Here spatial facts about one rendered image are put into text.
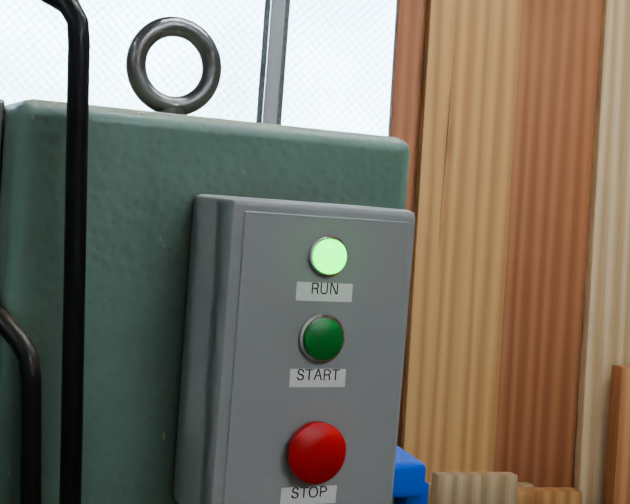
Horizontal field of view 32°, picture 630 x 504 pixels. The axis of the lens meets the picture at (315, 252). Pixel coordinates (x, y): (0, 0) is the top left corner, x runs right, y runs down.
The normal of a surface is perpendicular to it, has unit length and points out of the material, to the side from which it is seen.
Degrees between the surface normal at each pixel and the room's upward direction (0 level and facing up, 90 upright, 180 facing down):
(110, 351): 90
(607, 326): 86
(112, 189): 90
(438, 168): 87
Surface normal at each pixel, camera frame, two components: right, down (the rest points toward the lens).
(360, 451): 0.42, 0.08
